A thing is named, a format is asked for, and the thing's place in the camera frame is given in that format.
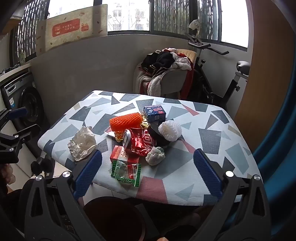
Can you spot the red cloth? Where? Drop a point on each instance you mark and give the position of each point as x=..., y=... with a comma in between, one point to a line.
x=187, y=83

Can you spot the brown trash bin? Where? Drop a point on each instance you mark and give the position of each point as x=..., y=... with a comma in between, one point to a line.
x=111, y=217

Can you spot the person's left hand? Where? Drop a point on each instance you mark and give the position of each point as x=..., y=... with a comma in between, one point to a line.
x=6, y=177

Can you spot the red cigarette box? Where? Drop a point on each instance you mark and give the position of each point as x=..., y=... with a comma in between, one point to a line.
x=121, y=156

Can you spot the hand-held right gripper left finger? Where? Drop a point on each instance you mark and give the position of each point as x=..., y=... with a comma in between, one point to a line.
x=89, y=171

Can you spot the white foam fruit net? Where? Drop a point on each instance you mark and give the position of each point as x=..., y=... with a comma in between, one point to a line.
x=170, y=130

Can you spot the small pale bottle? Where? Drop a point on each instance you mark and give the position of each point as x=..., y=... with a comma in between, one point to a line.
x=22, y=58

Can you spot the wooden panel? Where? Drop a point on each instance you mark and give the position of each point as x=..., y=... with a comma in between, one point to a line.
x=266, y=81

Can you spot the green white snack wrapper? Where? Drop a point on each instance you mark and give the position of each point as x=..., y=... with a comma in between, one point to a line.
x=129, y=175

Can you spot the clear plastic wrapper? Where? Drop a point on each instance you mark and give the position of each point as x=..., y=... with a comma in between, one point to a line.
x=108, y=132

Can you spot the pink white garment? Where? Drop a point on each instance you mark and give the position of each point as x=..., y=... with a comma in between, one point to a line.
x=182, y=63

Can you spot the black striped jacket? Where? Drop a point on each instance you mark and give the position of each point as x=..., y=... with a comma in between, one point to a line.
x=163, y=59

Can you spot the orange foam fruit net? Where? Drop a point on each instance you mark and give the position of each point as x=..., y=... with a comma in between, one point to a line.
x=126, y=121

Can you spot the blue cardboard box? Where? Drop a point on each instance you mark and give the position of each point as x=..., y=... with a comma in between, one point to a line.
x=154, y=113

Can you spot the beige armchair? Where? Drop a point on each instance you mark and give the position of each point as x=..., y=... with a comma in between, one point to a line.
x=173, y=81

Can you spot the blue curtain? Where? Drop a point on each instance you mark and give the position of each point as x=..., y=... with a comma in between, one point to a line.
x=282, y=139

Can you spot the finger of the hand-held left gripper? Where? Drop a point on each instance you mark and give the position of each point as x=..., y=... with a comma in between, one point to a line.
x=30, y=130
x=19, y=112

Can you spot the wooden shelf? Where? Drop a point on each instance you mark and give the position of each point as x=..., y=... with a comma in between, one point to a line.
x=9, y=26

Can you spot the black exercise bike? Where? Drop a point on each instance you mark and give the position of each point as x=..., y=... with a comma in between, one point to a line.
x=233, y=88

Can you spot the white-green wrapper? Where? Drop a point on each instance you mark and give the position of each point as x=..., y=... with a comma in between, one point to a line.
x=155, y=156

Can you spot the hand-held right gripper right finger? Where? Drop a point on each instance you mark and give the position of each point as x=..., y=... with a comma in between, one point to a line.
x=207, y=171

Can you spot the table with geometric cloth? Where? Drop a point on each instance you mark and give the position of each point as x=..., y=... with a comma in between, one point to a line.
x=208, y=139

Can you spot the window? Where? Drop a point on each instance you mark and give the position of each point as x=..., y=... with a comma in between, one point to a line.
x=151, y=16

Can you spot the white fleece garment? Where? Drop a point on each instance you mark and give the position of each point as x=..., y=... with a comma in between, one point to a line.
x=153, y=87

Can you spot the grey washing machine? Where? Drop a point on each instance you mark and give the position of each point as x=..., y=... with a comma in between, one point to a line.
x=30, y=104

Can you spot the white counter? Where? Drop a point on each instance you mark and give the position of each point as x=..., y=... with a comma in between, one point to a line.
x=16, y=70

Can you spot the black round lid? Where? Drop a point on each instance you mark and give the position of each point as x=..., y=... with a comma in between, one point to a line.
x=153, y=136

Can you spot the crushed red soda can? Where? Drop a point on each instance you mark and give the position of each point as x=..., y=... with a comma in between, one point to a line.
x=138, y=143

